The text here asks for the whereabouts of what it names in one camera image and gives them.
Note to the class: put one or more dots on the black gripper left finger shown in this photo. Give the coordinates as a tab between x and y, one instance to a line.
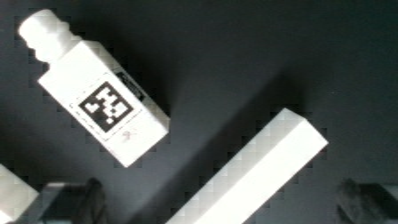
70	204

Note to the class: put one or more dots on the white leg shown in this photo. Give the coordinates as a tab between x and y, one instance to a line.
95	89

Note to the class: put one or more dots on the white U-shaped fence wall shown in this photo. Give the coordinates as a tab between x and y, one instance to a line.
256	172

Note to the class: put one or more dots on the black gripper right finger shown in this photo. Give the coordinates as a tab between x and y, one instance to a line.
366	203

